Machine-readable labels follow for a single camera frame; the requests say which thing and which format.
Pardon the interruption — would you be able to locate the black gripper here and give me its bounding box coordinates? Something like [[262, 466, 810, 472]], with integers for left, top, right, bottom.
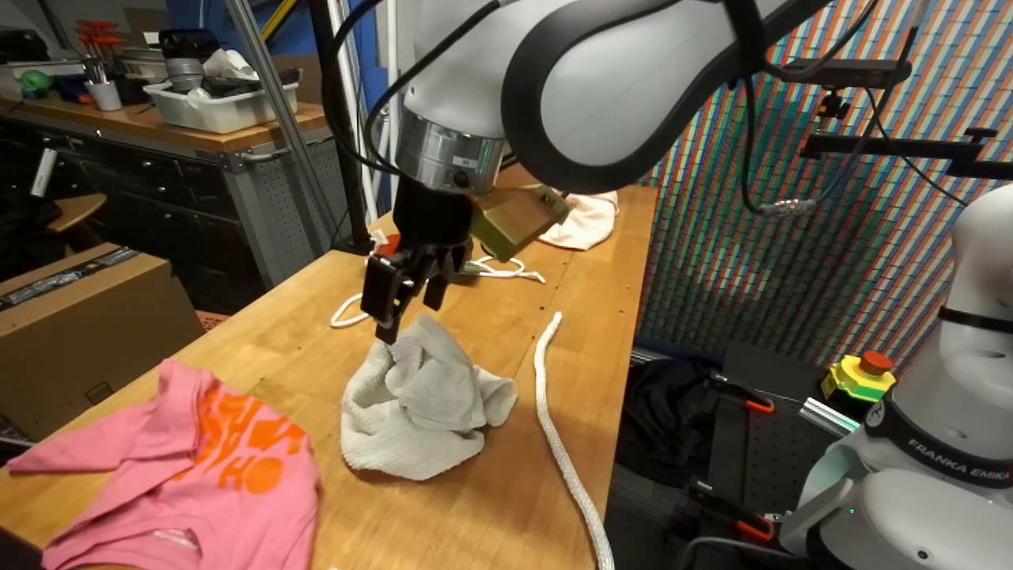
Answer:
[[357, 181, 476, 349]]

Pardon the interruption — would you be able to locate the white terry towel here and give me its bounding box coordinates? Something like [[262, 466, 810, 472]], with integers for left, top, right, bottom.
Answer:
[[339, 313, 521, 485]]

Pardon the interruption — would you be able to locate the light pink cloth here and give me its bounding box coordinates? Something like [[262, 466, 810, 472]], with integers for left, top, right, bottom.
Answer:
[[538, 189, 621, 254]]

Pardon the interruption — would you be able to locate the thick white rope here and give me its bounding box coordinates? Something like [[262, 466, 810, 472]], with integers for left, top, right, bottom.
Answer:
[[529, 307, 621, 570]]

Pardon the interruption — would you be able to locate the pink cloth orange print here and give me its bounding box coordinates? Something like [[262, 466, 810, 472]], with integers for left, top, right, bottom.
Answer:
[[4, 359, 323, 570]]

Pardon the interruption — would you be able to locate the black vertical pole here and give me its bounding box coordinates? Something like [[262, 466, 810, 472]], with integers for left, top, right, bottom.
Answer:
[[303, 0, 375, 256]]

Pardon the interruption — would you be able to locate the wooden top workbench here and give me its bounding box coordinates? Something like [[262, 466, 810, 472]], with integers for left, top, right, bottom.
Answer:
[[0, 92, 357, 287]]

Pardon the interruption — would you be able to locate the silver metal pole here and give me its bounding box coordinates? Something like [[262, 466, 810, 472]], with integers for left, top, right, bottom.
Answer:
[[221, 0, 343, 256]]

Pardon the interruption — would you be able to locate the white plastic bin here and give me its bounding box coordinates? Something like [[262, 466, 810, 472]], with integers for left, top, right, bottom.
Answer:
[[140, 75, 303, 135]]

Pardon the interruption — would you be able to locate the black fabric bag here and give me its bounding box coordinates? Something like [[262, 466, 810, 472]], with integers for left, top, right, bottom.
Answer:
[[621, 351, 742, 488]]

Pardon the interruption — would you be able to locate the stack of gray bowls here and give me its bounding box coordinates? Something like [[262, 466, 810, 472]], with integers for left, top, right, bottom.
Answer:
[[162, 54, 210, 94]]

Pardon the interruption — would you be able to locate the large plain cardboard box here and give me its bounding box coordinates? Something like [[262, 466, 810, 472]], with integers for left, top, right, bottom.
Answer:
[[0, 241, 210, 447]]

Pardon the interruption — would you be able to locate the wooden stool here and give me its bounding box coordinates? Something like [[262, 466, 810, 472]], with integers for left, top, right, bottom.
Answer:
[[41, 189, 111, 238]]

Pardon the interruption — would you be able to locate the orange black clamp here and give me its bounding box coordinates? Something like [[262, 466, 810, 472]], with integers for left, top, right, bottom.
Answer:
[[706, 366, 782, 422], [685, 478, 785, 552]]

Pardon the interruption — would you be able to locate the white cup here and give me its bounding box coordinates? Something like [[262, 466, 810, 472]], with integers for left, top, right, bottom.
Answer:
[[86, 72, 127, 113]]

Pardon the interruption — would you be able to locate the black perforated board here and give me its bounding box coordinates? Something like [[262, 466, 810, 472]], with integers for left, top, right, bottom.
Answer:
[[706, 343, 847, 519]]

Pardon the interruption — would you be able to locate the yellow red emergency stop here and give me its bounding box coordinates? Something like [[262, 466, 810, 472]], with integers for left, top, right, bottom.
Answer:
[[820, 344, 899, 406]]

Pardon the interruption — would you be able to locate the thin white cord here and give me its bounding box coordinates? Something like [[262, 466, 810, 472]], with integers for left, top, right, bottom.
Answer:
[[327, 254, 552, 333]]

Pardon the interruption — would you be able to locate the olive wrist camera box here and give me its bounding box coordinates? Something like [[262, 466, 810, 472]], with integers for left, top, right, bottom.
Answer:
[[470, 188, 575, 264]]

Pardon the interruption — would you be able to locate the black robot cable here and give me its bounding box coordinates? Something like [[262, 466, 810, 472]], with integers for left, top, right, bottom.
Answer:
[[327, 0, 818, 219]]

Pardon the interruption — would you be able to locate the black stereo camera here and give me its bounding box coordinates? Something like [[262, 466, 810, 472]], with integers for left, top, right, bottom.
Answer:
[[779, 56, 914, 92]]

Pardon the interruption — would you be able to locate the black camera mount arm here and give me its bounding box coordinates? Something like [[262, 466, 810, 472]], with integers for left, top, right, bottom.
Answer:
[[797, 89, 1013, 184]]

